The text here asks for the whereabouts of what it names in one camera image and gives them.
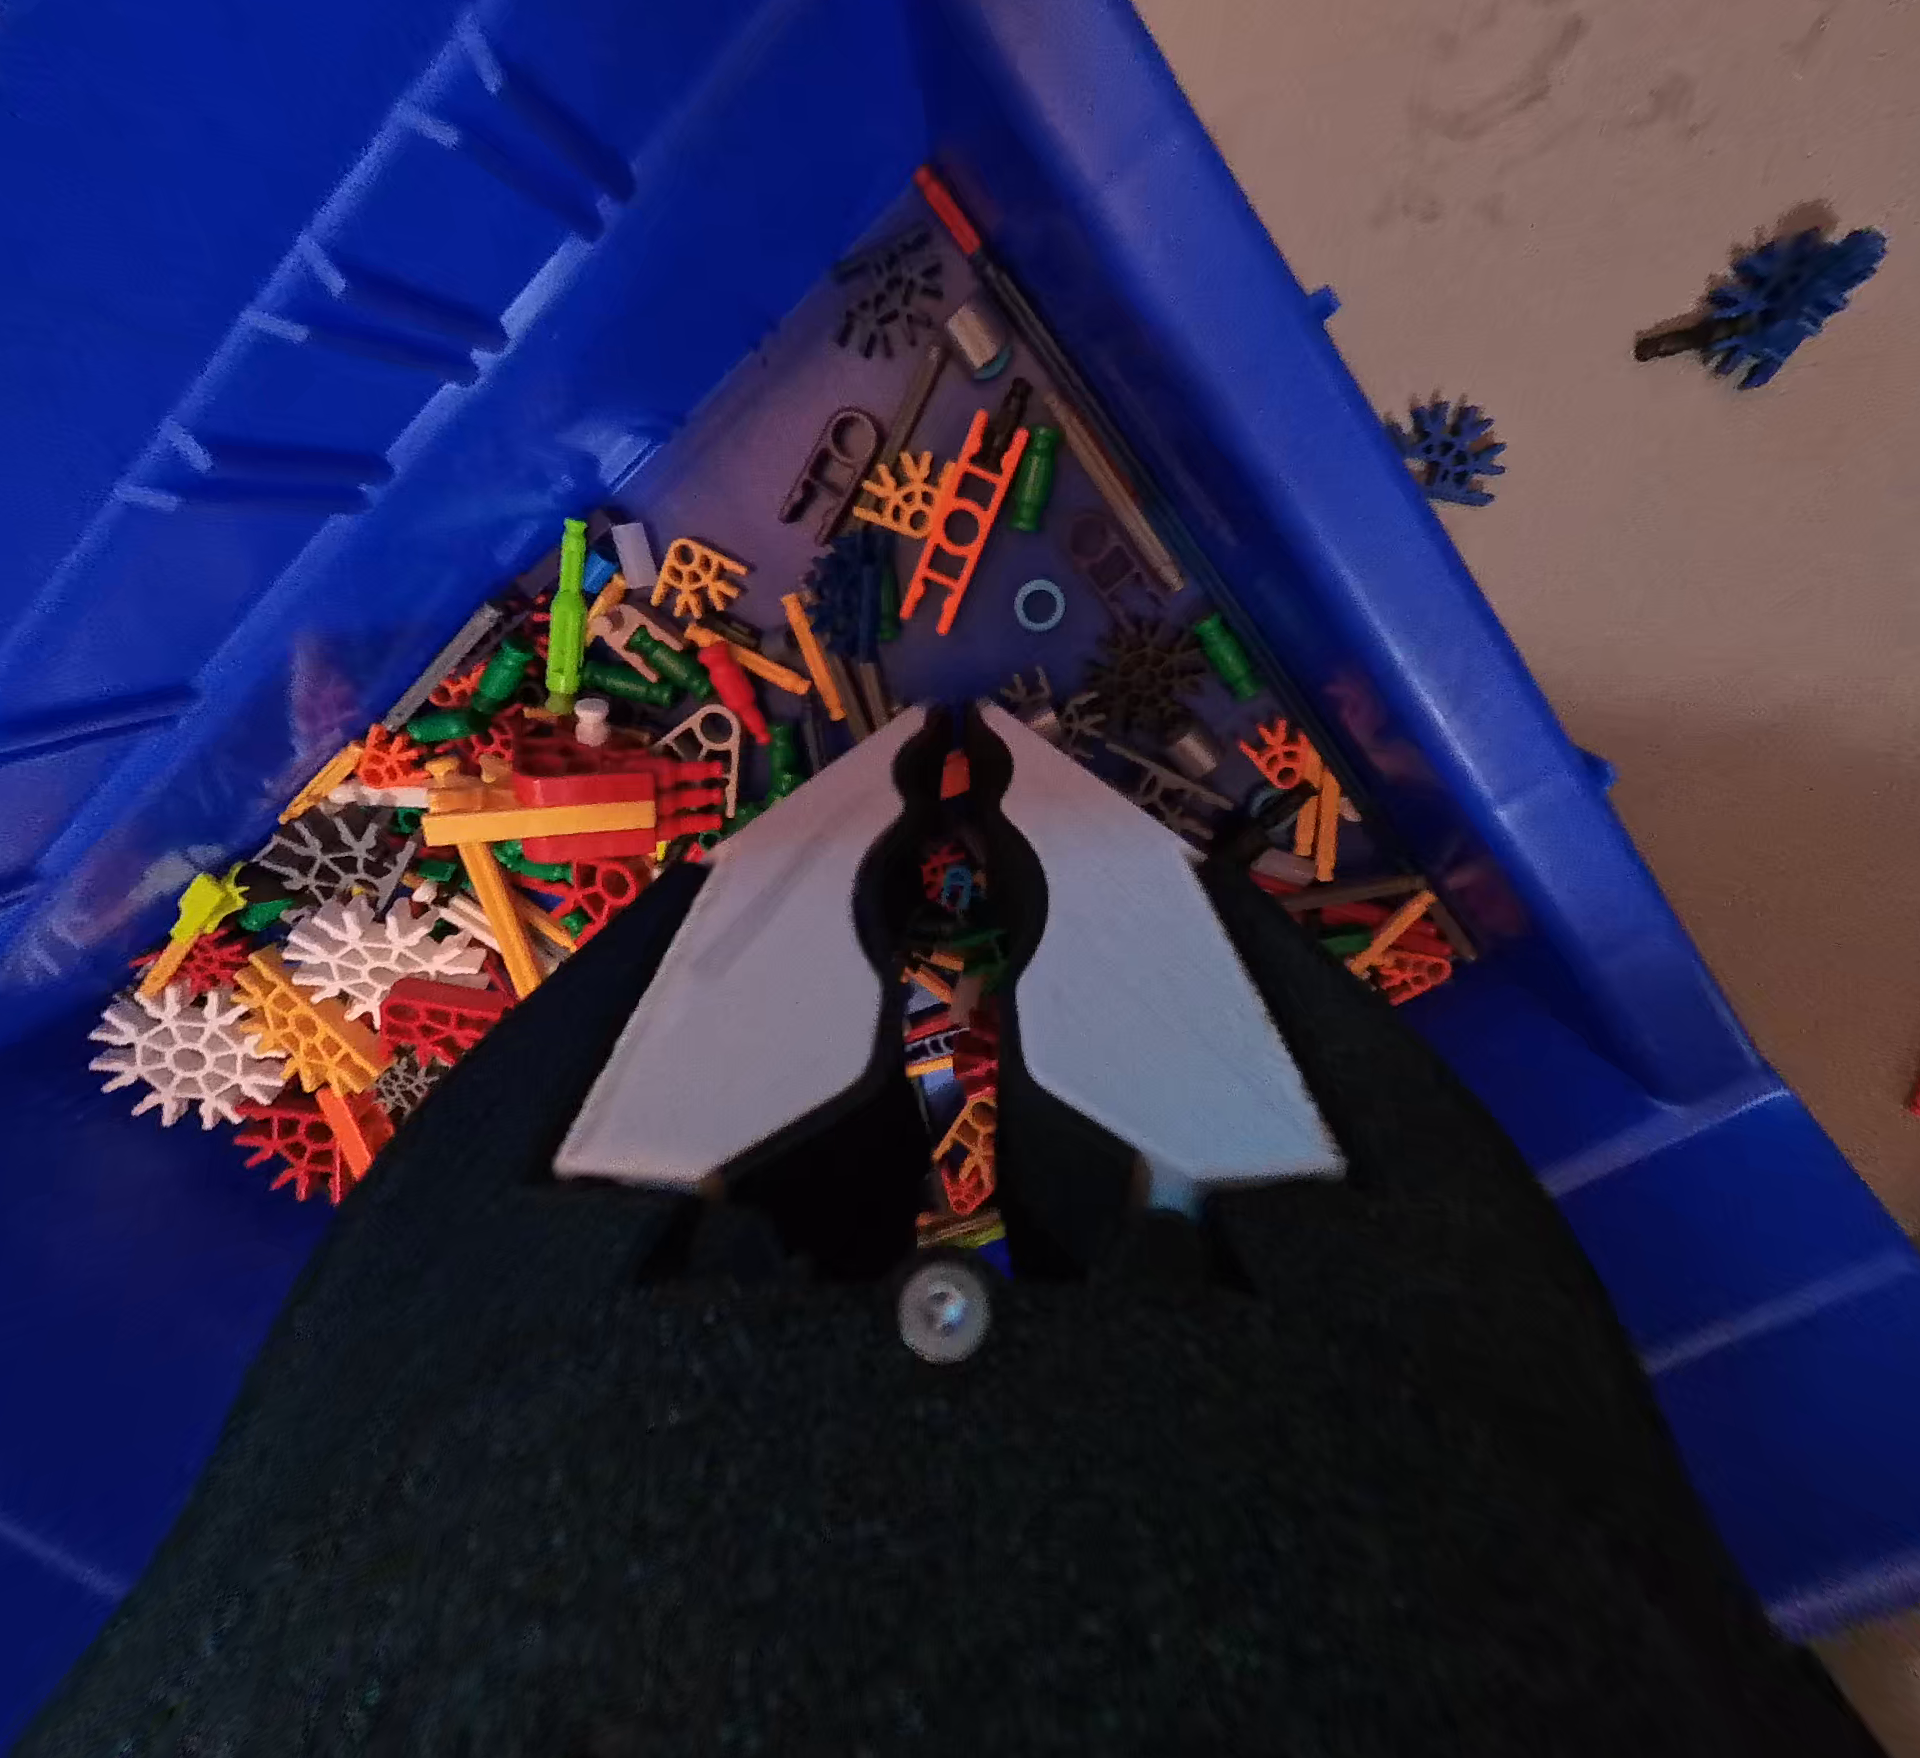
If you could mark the short black rod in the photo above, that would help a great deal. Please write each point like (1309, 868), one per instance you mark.
(1672, 340)

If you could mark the blue snowflake connector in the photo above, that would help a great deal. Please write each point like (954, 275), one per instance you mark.
(1793, 295)
(1449, 449)

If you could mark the blue plastic storage bin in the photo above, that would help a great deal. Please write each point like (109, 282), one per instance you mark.
(301, 137)

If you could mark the pile of colourful construction pieces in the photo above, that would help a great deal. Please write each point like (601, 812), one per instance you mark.
(375, 947)

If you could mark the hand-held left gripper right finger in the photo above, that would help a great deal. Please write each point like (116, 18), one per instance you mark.
(1171, 992)

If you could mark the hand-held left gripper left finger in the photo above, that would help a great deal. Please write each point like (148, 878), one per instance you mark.
(720, 992)

